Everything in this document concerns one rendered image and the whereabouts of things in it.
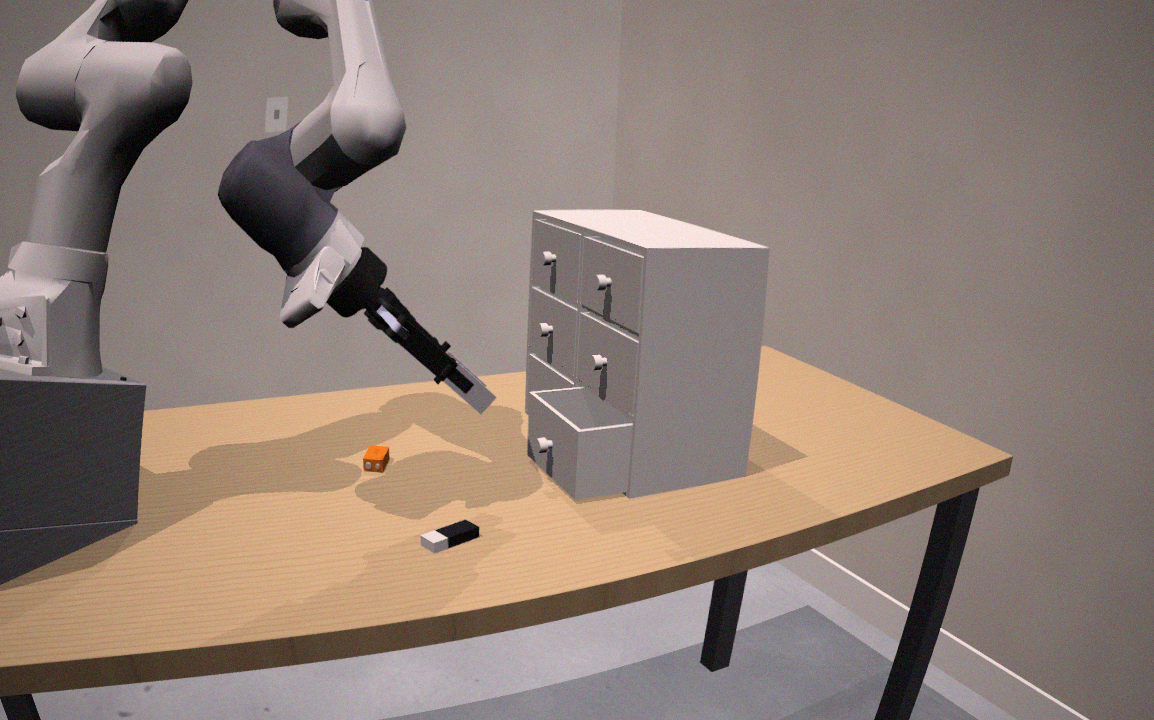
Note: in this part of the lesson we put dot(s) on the grey drawer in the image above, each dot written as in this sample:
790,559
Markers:
555,336
543,376
559,271
589,442
612,278
607,360

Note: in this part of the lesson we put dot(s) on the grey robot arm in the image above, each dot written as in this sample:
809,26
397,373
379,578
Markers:
125,93

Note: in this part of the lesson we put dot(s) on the black and white eraser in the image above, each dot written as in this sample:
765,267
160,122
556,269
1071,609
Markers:
449,536

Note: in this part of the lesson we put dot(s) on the white chest of drawers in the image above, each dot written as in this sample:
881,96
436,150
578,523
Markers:
701,326

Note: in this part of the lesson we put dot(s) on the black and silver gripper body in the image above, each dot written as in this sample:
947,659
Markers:
359,290

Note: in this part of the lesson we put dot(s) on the orange nine-volt battery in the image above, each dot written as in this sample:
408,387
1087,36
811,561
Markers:
376,459

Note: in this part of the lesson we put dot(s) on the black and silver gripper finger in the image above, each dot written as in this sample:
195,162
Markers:
445,346
417,343

